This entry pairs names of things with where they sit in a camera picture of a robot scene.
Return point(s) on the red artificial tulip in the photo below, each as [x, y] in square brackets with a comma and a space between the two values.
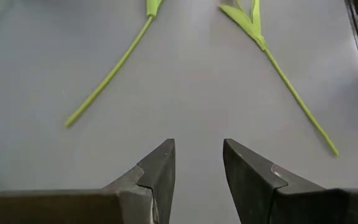
[152, 6]

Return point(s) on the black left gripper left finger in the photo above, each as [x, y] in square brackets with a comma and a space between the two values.
[120, 208]

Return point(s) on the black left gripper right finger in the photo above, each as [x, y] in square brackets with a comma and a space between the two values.
[291, 208]

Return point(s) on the yellow artificial tulip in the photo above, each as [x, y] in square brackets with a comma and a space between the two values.
[244, 21]

